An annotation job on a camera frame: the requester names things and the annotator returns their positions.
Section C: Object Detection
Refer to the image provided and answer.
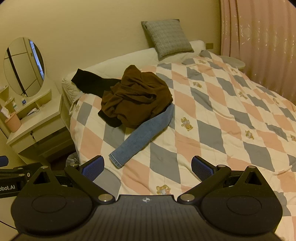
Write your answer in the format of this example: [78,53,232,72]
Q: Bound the round bedside table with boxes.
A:
[220,55,245,71]

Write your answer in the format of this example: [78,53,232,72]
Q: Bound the pink tissue cup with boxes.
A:
[5,112,22,133]

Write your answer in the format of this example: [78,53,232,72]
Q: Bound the brown garment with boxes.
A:
[98,65,173,128]

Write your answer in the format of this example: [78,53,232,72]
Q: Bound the grey plaid pillow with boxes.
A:
[142,19,194,60]

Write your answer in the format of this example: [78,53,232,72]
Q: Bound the oval mirror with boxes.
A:
[4,37,45,97]

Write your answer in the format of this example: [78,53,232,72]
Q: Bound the blue jeans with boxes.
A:
[109,103,175,169]

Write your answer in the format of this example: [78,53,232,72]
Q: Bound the black garment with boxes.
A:
[71,69,121,98]

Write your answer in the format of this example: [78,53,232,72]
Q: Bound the pink curtain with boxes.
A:
[220,0,295,102]

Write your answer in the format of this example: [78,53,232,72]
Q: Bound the checkered pastel quilt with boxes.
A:
[62,51,295,240]

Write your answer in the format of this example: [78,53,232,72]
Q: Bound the cream dressing table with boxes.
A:
[1,78,74,165]

